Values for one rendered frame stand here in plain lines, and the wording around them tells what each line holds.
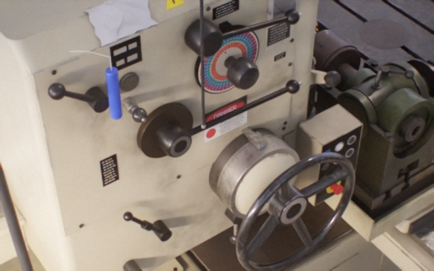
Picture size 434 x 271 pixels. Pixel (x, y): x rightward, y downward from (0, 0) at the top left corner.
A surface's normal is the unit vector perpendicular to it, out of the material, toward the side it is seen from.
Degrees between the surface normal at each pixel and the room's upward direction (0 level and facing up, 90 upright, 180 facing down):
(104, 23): 49
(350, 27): 0
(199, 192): 90
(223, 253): 0
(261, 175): 64
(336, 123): 0
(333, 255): 90
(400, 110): 28
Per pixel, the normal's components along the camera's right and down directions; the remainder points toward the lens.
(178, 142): 0.58, 0.56
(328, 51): -0.33, -0.50
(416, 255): 0.00, -0.73
